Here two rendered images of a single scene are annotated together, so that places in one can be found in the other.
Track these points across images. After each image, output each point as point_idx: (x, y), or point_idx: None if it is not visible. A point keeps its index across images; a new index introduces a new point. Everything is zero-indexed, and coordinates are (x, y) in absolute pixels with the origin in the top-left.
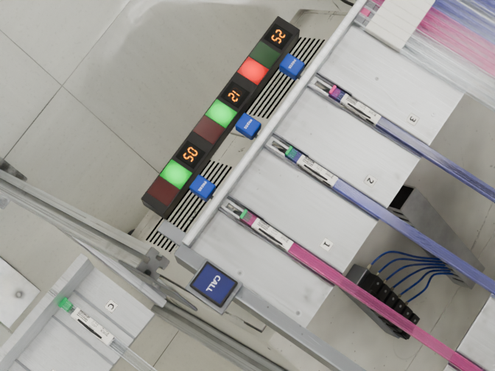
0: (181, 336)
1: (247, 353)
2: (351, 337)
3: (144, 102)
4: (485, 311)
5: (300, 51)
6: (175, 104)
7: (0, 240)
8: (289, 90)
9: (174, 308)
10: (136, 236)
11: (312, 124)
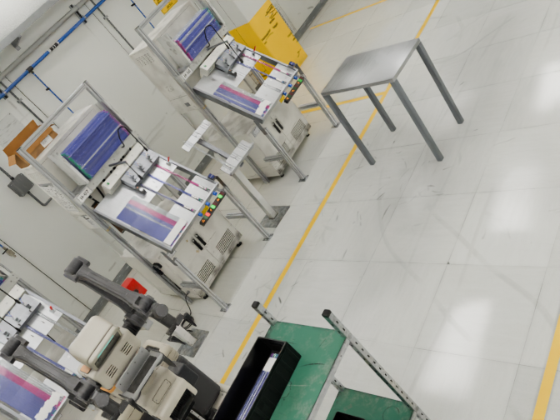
0: None
1: None
2: None
3: (239, 266)
4: (166, 179)
5: (201, 279)
6: (232, 270)
7: (267, 229)
8: (202, 265)
9: None
10: (237, 238)
11: (196, 205)
